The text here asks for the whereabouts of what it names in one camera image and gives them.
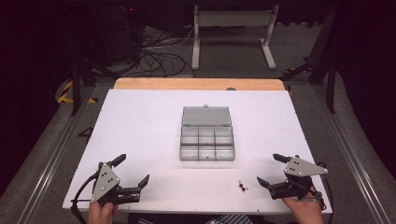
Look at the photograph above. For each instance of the aluminium rail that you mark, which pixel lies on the aluminium rail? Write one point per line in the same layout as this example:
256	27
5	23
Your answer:
56	155
351	155

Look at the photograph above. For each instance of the person's right hand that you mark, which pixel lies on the person's right hand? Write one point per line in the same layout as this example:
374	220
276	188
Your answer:
303	210

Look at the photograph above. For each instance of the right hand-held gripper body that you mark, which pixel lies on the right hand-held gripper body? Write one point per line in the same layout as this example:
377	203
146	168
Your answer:
299	179

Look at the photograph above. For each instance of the black tripod stand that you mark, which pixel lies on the black tripod stand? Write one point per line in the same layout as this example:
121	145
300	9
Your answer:
323	62
77	77

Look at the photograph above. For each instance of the small black triangular bracket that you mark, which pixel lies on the small black triangular bracket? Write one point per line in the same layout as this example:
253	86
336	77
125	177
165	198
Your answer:
86	132

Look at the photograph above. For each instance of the clear plastic compartment box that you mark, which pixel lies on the clear plastic compartment box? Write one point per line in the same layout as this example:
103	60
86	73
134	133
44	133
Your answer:
207	134

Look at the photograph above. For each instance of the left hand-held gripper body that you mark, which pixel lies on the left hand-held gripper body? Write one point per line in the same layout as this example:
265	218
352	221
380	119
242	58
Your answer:
106	183

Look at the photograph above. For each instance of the white board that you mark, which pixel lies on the white board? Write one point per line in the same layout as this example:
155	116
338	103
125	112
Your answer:
149	140

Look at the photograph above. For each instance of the person's left hand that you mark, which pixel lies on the person's left hand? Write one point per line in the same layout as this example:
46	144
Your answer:
101	213

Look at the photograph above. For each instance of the white metal stand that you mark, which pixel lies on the white metal stand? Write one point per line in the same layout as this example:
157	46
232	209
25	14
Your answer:
233	18

